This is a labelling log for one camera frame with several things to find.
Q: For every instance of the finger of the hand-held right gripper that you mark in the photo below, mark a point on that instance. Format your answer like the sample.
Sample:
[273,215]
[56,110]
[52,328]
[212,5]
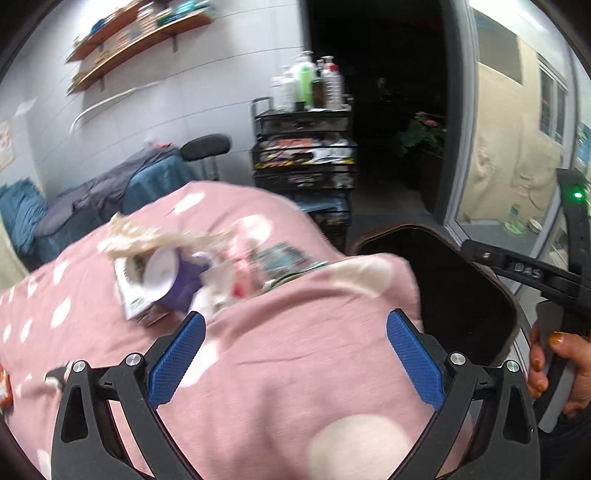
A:
[521,272]

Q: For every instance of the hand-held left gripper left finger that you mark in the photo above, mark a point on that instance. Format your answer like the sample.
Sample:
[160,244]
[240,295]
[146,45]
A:
[178,360]

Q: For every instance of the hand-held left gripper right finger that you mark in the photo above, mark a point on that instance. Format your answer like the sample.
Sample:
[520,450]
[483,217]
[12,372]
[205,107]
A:
[413,360]

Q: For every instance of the white and green box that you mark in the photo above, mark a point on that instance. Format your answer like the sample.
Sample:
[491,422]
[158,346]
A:
[134,300]

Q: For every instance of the black trash bin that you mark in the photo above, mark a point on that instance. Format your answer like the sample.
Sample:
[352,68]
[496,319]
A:
[438,286]

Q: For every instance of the white tissue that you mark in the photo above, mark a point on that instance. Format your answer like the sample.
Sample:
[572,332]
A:
[214,290]

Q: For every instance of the purple cup with white lid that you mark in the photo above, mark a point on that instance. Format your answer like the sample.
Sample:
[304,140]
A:
[184,281]

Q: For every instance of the pink wrapper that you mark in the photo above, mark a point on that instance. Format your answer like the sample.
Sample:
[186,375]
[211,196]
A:
[242,267]

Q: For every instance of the beige paper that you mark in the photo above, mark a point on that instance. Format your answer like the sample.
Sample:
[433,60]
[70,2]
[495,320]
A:
[134,240]

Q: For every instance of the dark green patterned packet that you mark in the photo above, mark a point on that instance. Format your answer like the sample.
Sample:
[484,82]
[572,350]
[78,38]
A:
[281,261]

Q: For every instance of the person's right hand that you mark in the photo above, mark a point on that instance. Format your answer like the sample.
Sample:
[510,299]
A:
[581,369]

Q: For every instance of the white bowl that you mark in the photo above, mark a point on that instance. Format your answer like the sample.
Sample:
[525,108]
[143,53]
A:
[536,225]

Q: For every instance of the small clear bottle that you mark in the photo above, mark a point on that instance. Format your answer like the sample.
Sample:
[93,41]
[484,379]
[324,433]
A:
[515,217]

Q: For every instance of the pink polka dot blanket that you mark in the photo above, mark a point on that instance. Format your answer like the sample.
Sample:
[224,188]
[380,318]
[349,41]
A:
[277,369]

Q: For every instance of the glass sliding door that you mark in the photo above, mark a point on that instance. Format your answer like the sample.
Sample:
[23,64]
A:
[508,138]

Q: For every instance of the potted plant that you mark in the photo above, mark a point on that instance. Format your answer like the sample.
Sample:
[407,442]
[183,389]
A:
[422,138]

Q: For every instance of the massage bed with blue skirt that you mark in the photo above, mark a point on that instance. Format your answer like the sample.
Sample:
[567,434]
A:
[157,184]

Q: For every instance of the grey blanket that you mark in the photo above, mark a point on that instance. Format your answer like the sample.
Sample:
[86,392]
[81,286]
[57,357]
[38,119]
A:
[92,198]

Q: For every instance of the black storage cart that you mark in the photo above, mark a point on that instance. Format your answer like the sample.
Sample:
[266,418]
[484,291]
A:
[304,180]

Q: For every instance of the black stool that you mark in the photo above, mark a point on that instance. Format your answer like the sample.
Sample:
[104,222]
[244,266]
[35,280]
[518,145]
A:
[205,146]

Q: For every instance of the blue blanket pile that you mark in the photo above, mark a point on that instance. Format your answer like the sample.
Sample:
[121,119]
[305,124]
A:
[21,212]

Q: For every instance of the clear bottle with red cap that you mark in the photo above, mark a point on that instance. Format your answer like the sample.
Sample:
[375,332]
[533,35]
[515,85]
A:
[333,85]

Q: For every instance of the white floor lamp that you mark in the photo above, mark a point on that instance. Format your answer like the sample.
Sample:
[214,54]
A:
[99,105]

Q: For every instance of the dark brown bottle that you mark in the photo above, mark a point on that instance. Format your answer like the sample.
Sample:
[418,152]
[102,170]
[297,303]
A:
[318,90]

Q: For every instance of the wide white bottle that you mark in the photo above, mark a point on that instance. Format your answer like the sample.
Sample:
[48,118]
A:
[277,92]

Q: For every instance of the white pump bottle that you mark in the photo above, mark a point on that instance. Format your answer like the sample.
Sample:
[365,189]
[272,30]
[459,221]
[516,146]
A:
[288,87]
[328,62]

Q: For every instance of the green pump bottle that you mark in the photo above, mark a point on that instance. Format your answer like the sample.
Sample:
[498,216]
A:
[304,81]

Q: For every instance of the stacks of small boxes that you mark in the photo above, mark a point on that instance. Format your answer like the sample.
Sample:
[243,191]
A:
[104,25]

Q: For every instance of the wall poster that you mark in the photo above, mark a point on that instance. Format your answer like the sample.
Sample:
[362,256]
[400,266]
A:
[5,143]

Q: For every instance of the wooden wall shelf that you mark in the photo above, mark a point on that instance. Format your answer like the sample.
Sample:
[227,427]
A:
[138,48]
[92,46]

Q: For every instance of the wall shelves with books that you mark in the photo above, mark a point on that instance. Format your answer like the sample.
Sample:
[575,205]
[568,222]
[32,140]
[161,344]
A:
[147,25]

